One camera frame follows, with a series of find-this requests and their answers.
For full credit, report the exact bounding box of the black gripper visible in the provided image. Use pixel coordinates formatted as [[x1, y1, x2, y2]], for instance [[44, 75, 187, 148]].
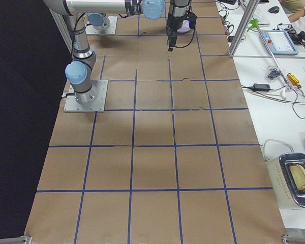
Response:
[[167, 17, 184, 52]]

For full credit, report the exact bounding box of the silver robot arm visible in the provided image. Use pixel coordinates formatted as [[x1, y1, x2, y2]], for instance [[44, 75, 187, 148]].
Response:
[[44, 1, 165, 112], [87, 13, 110, 31]]

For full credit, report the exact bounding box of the lilac plate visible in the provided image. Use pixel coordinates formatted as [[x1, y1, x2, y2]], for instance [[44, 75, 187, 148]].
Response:
[[177, 20, 192, 34]]

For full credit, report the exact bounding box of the green clip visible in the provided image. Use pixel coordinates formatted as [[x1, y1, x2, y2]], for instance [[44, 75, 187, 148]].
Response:
[[247, 18, 259, 32]]

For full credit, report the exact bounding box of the black power adapter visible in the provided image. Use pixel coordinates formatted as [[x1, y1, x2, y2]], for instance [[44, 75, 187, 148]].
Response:
[[252, 83, 271, 92]]

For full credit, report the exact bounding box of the blue teach pendant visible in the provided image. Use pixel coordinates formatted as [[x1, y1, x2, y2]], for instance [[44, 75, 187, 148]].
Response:
[[261, 30, 298, 55]]

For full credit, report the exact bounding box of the brown paper table cover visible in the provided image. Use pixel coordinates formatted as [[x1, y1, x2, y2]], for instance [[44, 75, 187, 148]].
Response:
[[25, 1, 284, 243]]

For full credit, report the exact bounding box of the black computer mouse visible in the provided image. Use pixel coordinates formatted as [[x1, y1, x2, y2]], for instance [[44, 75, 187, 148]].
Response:
[[268, 6, 280, 14]]

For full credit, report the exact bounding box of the long metal rod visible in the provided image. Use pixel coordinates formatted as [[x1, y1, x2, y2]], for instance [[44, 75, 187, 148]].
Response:
[[256, 27, 293, 90]]

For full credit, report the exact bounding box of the yellow tool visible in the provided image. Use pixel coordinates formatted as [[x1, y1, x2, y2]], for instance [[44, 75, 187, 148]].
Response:
[[287, 73, 301, 88]]

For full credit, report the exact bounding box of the cream toaster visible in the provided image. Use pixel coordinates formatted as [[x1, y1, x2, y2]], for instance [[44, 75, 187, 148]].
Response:
[[266, 152, 305, 209]]

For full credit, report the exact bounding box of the toast slice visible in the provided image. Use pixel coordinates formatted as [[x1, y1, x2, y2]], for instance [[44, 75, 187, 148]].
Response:
[[289, 164, 305, 191]]

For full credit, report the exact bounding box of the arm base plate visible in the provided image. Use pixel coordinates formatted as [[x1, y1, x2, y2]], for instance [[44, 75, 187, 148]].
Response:
[[64, 80, 108, 112], [86, 15, 118, 36]]

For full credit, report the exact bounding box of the aluminium frame post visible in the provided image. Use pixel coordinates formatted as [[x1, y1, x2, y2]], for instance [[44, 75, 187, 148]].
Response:
[[228, 0, 259, 57]]

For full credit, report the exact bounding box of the black cable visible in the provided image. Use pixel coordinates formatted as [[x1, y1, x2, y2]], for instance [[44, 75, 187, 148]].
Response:
[[241, 85, 305, 119]]

